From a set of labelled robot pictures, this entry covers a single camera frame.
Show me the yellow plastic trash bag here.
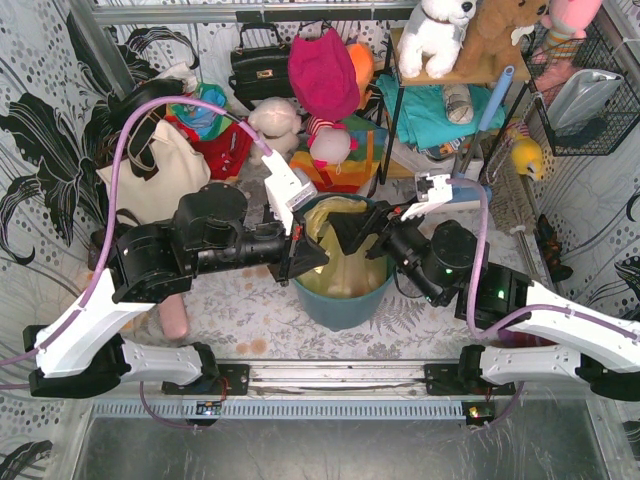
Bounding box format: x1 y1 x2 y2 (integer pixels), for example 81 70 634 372
296 195 388 299

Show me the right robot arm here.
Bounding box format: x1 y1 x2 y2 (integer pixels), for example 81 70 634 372
328 202 639 402

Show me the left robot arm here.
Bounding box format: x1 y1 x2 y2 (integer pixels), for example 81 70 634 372
23 183 329 399

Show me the rainbow striped bag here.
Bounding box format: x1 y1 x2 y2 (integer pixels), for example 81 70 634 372
290 115 388 193

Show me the teal plastic trash bin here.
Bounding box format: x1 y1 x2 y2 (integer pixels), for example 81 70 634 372
293 194 393 331

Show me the cream canvas tote bag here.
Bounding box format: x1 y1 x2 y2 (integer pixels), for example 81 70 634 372
94 118 212 232

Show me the magenta fuzzy bag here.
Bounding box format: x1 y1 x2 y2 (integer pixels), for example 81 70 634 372
288 28 360 122

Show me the colourful printed bag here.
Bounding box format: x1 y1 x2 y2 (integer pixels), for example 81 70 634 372
165 83 232 142

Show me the pink plush pig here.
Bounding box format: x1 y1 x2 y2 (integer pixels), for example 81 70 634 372
306 116 358 169

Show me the white sneaker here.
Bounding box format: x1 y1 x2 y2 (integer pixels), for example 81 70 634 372
391 143 484 180

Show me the grey chenille duster mop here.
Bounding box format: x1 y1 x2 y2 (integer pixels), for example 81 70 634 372
485 145 535 235

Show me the pink glasses case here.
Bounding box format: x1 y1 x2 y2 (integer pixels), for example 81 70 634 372
158 294 189 341

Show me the red cloth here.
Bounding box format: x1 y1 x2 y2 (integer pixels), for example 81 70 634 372
171 115 253 181

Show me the cream plush sheep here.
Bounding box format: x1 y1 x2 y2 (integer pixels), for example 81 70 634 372
247 97 302 161

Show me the teal folded cloth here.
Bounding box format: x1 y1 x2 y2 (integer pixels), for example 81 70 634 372
396 85 491 150

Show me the yellow plush duck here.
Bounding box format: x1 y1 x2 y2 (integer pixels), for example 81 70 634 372
506 123 543 181

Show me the orange plush toy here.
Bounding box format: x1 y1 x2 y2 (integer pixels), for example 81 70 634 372
346 43 374 110

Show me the black leather handbag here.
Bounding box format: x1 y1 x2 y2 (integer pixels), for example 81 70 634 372
228 22 295 111

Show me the black metal shelf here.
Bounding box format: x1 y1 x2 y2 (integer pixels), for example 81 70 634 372
377 28 531 185

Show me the white plush dog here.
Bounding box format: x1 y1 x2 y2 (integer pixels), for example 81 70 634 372
397 0 477 79

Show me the brown plush bear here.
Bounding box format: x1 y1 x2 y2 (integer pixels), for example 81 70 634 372
454 0 549 75

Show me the silver foil pouch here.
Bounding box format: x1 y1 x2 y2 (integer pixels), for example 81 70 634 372
547 69 624 130

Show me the pink plush toy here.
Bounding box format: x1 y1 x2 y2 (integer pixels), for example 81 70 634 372
541 0 602 42

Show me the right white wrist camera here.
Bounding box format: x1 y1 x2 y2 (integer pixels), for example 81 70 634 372
400 172 453 222

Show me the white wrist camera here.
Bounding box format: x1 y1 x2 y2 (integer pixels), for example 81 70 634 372
261 150 318 236
400 172 453 222

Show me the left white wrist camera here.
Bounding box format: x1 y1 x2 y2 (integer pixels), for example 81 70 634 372
261 150 318 236

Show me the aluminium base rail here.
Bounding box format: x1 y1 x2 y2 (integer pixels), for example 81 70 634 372
74 357 609 401

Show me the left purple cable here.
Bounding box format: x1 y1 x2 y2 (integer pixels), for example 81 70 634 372
0 96 275 431

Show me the purple cable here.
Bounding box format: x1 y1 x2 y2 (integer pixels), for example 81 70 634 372
0 96 275 431
449 172 640 426

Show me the black wire basket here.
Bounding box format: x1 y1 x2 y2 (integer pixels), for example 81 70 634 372
522 24 639 156

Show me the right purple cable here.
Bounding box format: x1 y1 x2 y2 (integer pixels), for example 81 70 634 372
449 172 640 426

